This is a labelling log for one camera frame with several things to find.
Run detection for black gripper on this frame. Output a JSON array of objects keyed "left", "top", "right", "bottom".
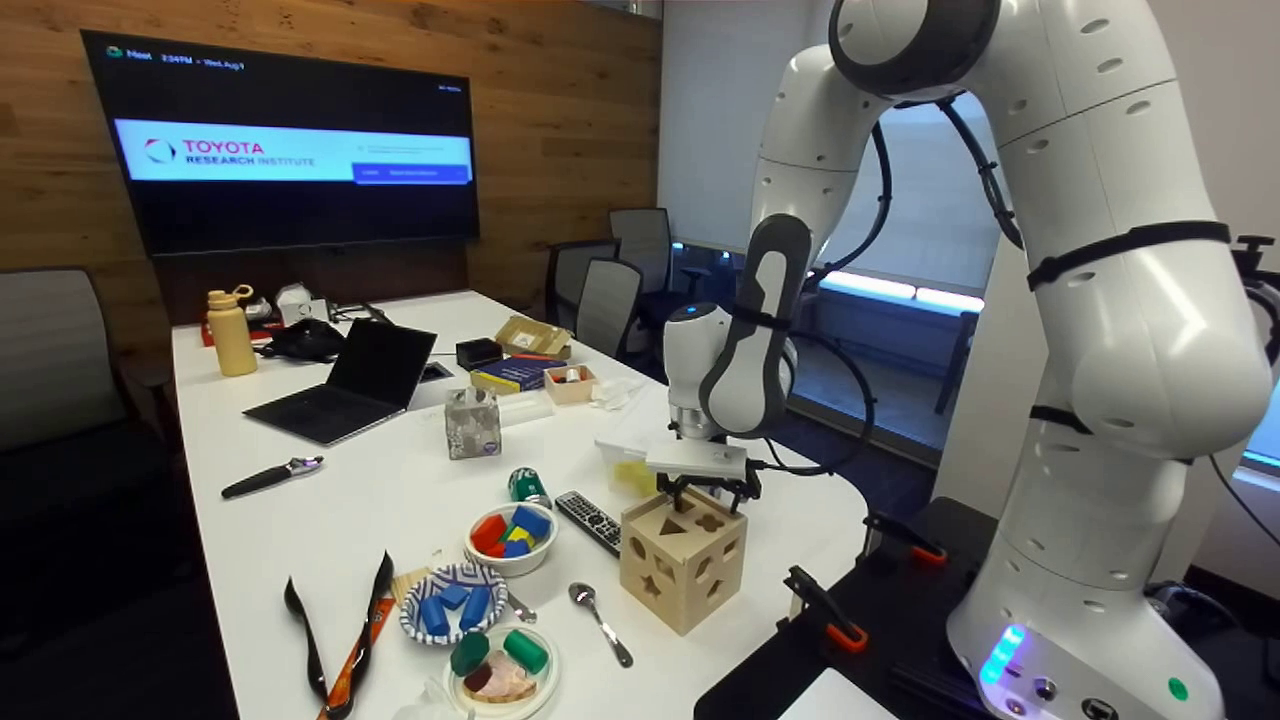
[{"left": 654, "top": 469, "right": 767, "bottom": 520}]

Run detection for wooden toy box lid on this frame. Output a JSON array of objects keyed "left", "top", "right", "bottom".
[{"left": 619, "top": 489, "right": 752, "bottom": 551}]

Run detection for wooden shape sorter toy box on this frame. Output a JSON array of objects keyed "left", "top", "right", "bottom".
[{"left": 615, "top": 489, "right": 752, "bottom": 638}]

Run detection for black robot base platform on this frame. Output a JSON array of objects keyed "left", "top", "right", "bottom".
[{"left": 691, "top": 493, "right": 1280, "bottom": 720}]

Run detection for tan cardboard box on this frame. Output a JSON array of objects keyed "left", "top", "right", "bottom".
[{"left": 493, "top": 311, "right": 576, "bottom": 369}]

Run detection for small black box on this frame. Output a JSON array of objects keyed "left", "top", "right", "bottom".
[{"left": 452, "top": 336, "right": 506, "bottom": 374}]

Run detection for clear container with yellow sponge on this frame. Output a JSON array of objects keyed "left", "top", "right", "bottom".
[{"left": 608, "top": 450, "right": 664, "bottom": 500}]

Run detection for black remote control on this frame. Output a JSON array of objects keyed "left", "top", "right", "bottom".
[{"left": 552, "top": 489, "right": 629, "bottom": 564}]

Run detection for black orange clamp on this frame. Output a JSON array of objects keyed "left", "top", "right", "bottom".
[
  {"left": 781, "top": 559, "right": 874, "bottom": 660},
  {"left": 860, "top": 507, "right": 956, "bottom": 577}
]

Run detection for metal spoon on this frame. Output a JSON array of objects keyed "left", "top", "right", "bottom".
[{"left": 565, "top": 580, "right": 641, "bottom": 673}]

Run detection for small light wooden tray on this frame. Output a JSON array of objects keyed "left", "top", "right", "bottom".
[{"left": 541, "top": 361, "right": 598, "bottom": 409}]

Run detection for teal green cup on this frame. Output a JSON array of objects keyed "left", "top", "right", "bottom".
[{"left": 502, "top": 465, "right": 552, "bottom": 507}]

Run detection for white bowl with coloured blocks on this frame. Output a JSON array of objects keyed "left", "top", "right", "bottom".
[{"left": 460, "top": 500, "right": 561, "bottom": 580}]

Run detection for grey speckled cube container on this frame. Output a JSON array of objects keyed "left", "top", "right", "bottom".
[{"left": 438, "top": 387, "right": 506, "bottom": 465}]

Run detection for white plate with green toys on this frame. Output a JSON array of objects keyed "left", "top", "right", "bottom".
[{"left": 442, "top": 624, "right": 565, "bottom": 720}]

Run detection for blue patterned bowl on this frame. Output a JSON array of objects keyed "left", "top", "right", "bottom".
[{"left": 394, "top": 559, "right": 512, "bottom": 650}]

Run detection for black open laptop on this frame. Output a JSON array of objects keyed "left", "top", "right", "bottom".
[{"left": 241, "top": 314, "right": 438, "bottom": 448}]

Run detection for black cloth bag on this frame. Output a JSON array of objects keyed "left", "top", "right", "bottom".
[{"left": 256, "top": 314, "right": 353, "bottom": 362}]

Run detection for black marker pen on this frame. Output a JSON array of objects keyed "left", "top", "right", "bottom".
[{"left": 218, "top": 450, "right": 328, "bottom": 504}]

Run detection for white small device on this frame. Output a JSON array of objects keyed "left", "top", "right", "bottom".
[{"left": 271, "top": 278, "right": 333, "bottom": 328}]

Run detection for yellow water bottle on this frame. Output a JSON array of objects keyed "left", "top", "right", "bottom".
[{"left": 205, "top": 278, "right": 259, "bottom": 380}]

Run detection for large grey office chair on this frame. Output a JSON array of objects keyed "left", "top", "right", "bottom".
[{"left": 0, "top": 266, "right": 166, "bottom": 534}]

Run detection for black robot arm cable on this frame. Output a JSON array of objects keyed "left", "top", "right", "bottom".
[{"left": 759, "top": 95, "right": 1032, "bottom": 478}]

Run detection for orange handled tongs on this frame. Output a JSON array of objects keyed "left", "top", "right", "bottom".
[{"left": 280, "top": 547, "right": 399, "bottom": 720}]

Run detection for wall mounted tv screen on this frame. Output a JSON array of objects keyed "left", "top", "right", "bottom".
[{"left": 80, "top": 27, "right": 485, "bottom": 259}]

